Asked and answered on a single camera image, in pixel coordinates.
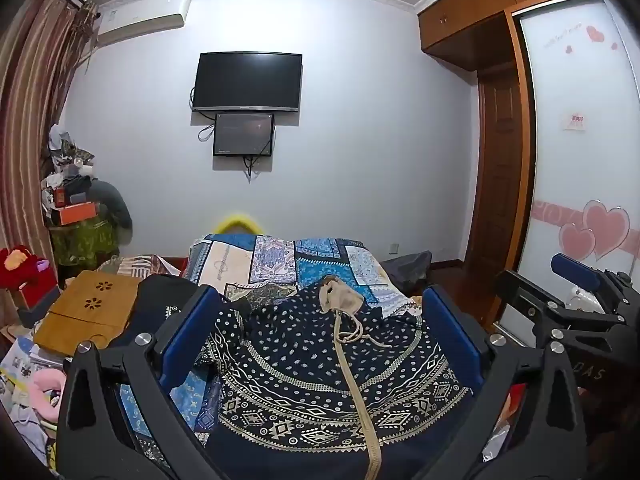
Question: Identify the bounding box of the grey garment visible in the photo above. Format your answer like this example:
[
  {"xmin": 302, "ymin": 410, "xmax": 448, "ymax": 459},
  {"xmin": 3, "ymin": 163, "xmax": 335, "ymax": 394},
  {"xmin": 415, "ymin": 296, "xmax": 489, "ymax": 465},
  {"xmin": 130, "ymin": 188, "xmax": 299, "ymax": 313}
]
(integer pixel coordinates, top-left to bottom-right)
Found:
[{"xmin": 90, "ymin": 178, "xmax": 134, "ymax": 252}]

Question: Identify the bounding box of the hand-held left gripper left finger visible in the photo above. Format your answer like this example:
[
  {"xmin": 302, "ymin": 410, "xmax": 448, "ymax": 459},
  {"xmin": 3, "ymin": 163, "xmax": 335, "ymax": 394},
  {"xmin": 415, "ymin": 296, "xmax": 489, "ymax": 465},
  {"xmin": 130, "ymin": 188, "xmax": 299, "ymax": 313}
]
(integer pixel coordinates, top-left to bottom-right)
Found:
[{"xmin": 55, "ymin": 285, "xmax": 226, "ymax": 480}]

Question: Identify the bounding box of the red plush toy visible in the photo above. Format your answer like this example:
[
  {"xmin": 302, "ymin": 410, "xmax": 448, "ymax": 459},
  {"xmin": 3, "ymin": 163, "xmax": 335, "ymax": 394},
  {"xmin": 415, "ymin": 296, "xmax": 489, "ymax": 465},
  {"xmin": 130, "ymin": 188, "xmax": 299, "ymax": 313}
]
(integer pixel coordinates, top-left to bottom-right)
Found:
[{"xmin": 0, "ymin": 245, "xmax": 45, "ymax": 289}]

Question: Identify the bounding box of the wooden overhead cabinet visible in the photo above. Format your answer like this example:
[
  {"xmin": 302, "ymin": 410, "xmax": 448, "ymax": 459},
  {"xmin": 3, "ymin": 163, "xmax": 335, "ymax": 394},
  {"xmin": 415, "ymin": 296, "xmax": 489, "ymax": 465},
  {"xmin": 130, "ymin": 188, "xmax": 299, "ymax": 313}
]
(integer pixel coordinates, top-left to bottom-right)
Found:
[{"xmin": 417, "ymin": 0, "xmax": 601, "ymax": 73}]

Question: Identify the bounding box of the pink neck pillow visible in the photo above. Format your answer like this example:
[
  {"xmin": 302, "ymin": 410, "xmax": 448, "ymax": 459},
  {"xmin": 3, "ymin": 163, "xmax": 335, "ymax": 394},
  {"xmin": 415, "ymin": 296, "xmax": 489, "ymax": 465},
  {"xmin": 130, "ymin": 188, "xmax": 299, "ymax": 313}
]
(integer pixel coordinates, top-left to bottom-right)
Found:
[{"xmin": 26, "ymin": 369, "xmax": 67, "ymax": 422}]

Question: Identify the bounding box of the black wall television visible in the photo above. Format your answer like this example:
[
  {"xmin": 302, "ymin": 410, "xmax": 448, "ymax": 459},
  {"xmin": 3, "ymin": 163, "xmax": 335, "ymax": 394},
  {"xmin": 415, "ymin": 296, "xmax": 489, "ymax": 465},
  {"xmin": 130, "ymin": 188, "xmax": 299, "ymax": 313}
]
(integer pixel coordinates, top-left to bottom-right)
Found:
[{"xmin": 194, "ymin": 51, "xmax": 303, "ymax": 112}]

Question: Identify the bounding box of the wooden lap table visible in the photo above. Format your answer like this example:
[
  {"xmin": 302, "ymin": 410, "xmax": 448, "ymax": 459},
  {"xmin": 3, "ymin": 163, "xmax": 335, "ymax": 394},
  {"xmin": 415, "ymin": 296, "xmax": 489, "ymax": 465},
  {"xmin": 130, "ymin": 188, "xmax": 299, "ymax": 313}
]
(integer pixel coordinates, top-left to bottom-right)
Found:
[{"xmin": 32, "ymin": 270, "xmax": 143, "ymax": 356}]

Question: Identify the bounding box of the striped beige cloth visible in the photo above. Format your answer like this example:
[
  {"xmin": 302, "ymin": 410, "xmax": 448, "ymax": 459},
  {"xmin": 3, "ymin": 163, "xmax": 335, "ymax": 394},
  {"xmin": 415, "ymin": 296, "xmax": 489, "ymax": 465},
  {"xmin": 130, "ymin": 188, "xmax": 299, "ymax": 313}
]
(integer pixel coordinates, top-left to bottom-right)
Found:
[{"xmin": 97, "ymin": 254, "xmax": 182, "ymax": 279}]

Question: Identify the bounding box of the small black wall monitor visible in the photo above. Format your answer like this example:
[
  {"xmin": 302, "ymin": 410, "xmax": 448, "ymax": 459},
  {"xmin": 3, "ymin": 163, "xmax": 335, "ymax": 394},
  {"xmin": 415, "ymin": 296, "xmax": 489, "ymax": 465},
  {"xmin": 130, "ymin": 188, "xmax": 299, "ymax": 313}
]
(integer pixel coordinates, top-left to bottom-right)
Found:
[{"xmin": 213, "ymin": 113, "xmax": 275, "ymax": 157}]

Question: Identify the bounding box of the orange box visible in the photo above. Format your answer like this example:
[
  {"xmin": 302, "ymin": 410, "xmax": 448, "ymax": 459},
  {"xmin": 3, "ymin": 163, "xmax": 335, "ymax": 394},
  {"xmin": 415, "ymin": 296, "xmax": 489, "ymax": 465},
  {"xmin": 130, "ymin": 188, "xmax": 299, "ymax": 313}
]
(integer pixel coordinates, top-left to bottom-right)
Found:
[{"xmin": 54, "ymin": 202, "xmax": 99, "ymax": 227}]

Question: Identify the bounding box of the striped brown curtain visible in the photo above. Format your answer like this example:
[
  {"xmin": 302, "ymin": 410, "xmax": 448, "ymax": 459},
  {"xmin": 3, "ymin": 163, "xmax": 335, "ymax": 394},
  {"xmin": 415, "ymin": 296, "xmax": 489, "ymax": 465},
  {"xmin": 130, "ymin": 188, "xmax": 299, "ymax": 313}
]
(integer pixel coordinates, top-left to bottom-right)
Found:
[{"xmin": 0, "ymin": 0, "xmax": 98, "ymax": 281}]

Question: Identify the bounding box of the navy patterned garment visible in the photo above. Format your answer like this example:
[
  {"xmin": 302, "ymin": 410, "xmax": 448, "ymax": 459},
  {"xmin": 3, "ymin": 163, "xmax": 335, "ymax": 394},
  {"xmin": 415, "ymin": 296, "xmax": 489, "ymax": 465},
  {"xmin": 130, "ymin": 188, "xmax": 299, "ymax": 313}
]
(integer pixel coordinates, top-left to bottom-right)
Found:
[{"xmin": 200, "ymin": 280, "xmax": 501, "ymax": 480}]

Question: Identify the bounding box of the yellow curved object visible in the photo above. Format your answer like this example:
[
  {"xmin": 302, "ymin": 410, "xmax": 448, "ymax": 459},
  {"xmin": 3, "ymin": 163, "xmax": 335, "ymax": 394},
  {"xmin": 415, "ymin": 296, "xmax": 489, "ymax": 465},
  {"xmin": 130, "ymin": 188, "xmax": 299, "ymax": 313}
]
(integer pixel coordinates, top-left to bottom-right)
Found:
[{"xmin": 216, "ymin": 212, "xmax": 263, "ymax": 236}]

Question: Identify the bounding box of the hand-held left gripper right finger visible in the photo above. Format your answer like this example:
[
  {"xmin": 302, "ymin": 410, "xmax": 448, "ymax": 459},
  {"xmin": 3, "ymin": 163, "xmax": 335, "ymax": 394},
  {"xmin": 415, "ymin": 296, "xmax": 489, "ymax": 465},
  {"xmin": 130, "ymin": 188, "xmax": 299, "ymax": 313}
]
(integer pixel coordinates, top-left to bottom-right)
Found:
[{"xmin": 422, "ymin": 286, "xmax": 588, "ymax": 480}]

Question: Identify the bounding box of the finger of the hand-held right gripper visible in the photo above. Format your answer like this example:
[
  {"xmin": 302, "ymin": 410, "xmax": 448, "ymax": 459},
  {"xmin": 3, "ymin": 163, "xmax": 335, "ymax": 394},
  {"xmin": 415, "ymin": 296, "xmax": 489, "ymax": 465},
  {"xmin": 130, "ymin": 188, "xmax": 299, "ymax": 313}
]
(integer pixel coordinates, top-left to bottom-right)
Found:
[
  {"xmin": 551, "ymin": 254, "xmax": 640, "ymax": 313},
  {"xmin": 494, "ymin": 270, "xmax": 626, "ymax": 348}
]

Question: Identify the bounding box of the black garment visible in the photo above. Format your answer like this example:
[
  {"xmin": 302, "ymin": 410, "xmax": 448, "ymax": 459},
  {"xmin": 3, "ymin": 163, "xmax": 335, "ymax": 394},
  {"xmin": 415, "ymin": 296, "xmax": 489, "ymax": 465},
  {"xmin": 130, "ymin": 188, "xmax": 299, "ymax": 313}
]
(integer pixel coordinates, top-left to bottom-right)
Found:
[{"xmin": 107, "ymin": 275, "xmax": 203, "ymax": 361}]

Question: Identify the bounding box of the dark bag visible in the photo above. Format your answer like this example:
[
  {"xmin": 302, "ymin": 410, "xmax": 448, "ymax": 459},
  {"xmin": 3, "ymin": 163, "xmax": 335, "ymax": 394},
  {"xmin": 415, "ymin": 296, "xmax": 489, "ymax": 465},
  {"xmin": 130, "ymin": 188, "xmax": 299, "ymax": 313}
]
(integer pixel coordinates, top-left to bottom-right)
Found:
[{"xmin": 382, "ymin": 251, "xmax": 433, "ymax": 297}]

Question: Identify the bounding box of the pile of clutter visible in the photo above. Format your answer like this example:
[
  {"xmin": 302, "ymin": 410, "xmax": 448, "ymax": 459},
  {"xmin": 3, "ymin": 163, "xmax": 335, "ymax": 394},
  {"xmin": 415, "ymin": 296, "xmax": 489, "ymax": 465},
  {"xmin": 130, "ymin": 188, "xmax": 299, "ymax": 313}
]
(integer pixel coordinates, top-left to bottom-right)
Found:
[{"xmin": 42, "ymin": 124, "xmax": 97, "ymax": 207}]

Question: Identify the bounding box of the patchwork blue blanket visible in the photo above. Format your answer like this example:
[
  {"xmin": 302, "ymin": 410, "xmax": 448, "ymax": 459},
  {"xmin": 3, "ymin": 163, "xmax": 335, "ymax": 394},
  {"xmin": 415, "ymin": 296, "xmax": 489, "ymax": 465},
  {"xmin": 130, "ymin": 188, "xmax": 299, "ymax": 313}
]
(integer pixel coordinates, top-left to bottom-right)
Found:
[{"xmin": 115, "ymin": 234, "xmax": 426, "ymax": 441}]

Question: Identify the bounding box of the white air conditioner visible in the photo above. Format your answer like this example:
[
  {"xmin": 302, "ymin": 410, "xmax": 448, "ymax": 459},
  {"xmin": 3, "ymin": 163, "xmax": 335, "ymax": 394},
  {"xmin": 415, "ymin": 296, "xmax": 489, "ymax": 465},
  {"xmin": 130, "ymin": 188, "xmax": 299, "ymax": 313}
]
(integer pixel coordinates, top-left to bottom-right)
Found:
[{"xmin": 96, "ymin": 0, "xmax": 192, "ymax": 46}]

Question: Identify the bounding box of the black television cable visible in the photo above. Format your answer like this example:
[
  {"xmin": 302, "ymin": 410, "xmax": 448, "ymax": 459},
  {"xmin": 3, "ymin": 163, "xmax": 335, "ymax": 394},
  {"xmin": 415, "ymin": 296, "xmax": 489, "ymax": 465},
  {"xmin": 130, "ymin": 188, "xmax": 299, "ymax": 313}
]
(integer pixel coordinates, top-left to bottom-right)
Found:
[{"xmin": 190, "ymin": 87, "xmax": 217, "ymax": 144}]

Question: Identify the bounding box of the red and white bag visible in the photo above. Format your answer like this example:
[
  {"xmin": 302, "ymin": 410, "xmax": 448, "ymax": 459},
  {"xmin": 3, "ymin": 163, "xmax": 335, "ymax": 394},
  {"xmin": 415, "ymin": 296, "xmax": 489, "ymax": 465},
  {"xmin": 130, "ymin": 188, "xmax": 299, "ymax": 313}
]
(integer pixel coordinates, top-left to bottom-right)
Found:
[{"xmin": 481, "ymin": 384, "xmax": 527, "ymax": 463}]

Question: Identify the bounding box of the beige drawstring cloth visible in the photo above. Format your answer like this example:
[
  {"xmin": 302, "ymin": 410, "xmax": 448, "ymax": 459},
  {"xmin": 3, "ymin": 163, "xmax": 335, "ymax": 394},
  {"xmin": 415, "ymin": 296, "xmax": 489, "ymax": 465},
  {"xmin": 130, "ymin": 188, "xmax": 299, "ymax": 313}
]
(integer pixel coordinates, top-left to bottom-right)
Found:
[{"xmin": 319, "ymin": 276, "xmax": 388, "ymax": 480}]

